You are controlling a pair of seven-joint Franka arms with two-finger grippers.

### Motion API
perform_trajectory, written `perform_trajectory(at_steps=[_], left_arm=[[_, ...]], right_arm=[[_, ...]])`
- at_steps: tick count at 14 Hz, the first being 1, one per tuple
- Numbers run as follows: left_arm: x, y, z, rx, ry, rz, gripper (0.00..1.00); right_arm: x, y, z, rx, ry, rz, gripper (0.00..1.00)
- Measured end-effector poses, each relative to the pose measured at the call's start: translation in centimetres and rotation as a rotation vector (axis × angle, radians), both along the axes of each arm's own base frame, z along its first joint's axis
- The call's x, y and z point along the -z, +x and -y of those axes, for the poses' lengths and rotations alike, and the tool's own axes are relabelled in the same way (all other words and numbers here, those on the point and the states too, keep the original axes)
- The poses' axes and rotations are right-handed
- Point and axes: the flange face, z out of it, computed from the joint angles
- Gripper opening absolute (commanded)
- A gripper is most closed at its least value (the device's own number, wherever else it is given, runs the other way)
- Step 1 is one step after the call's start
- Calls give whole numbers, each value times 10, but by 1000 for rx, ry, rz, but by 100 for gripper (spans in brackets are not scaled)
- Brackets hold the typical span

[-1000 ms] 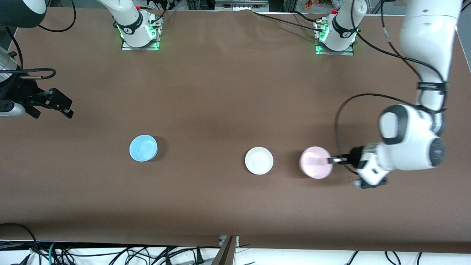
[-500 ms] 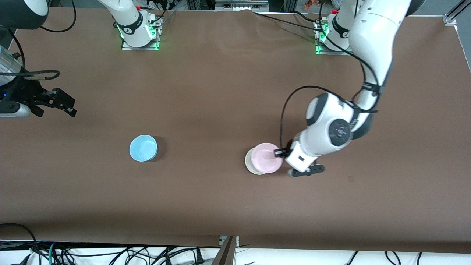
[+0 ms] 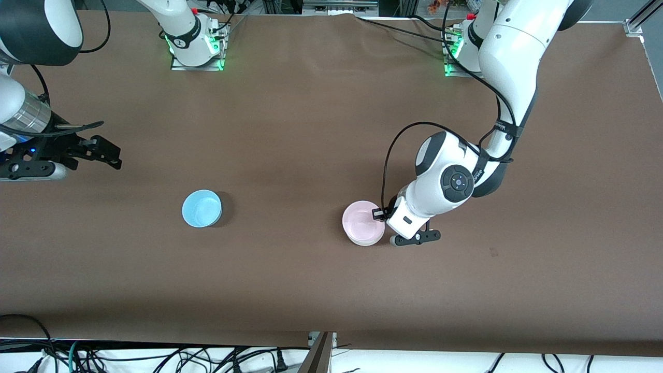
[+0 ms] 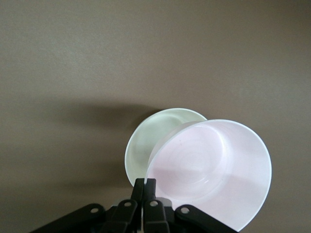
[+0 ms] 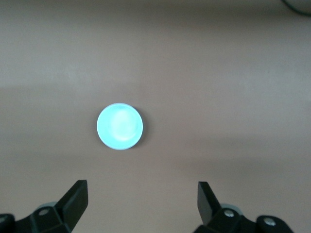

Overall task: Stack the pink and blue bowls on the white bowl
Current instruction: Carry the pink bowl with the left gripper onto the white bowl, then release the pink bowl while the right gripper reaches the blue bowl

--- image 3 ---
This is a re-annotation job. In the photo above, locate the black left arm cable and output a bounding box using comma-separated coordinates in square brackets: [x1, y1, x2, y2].
[380, 0, 519, 219]

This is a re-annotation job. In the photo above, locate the white bowl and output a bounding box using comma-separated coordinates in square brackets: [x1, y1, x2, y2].
[346, 232, 385, 247]

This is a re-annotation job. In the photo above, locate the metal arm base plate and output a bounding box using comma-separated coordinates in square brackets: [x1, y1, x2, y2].
[444, 28, 487, 79]
[171, 22, 227, 71]

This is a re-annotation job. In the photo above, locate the grey power strip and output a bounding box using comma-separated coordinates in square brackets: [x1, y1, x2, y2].
[302, 0, 379, 16]

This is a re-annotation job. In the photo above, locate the long black table cable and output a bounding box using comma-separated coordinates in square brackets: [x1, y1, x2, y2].
[356, 17, 459, 47]

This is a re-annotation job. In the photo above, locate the brown table cover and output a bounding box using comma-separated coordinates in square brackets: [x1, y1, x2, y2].
[0, 10, 663, 358]

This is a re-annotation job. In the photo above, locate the pink bowl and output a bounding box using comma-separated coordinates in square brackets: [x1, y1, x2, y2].
[342, 200, 386, 244]

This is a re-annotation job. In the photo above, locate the table support post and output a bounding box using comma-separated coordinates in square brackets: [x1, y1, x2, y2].
[298, 331, 338, 373]

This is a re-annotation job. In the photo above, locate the orange object pile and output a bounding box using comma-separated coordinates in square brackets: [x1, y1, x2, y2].
[428, 0, 470, 12]

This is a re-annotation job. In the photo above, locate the short black table cable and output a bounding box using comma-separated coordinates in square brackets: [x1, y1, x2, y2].
[408, 14, 463, 34]

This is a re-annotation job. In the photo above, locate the aluminium frame profile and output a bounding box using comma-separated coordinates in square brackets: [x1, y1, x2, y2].
[624, 0, 663, 37]

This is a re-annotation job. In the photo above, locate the black looped floor cable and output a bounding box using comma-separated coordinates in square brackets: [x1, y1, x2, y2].
[0, 313, 56, 373]

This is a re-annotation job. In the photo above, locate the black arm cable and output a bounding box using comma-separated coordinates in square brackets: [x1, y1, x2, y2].
[0, 0, 112, 138]
[380, 0, 519, 219]

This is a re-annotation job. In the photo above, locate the light blue bowl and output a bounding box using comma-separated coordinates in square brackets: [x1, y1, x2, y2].
[182, 189, 223, 228]

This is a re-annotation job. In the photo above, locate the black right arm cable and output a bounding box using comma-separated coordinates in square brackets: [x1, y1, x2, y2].
[0, 0, 112, 138]

